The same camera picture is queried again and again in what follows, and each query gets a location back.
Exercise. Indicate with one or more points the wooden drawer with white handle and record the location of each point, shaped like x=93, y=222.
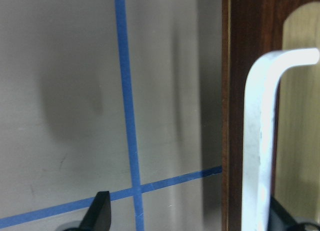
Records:
x=258, y=130

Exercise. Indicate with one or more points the dark wooden drawer cabinet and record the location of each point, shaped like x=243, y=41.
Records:
x=250, y=28

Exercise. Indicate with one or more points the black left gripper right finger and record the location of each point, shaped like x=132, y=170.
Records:
x=279, y=218

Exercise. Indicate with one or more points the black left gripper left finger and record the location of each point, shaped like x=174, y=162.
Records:
x=99, y=215

